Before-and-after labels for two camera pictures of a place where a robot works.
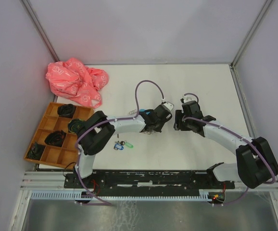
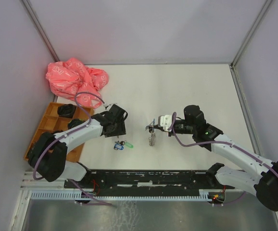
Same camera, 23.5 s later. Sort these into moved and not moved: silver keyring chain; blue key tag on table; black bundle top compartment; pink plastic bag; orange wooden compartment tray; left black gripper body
Moved: silver keyring chain; left black gripper body
Not moved: orange wooden compartment tray; black bundle top compartment; blue key tag on table; pink plastic bag
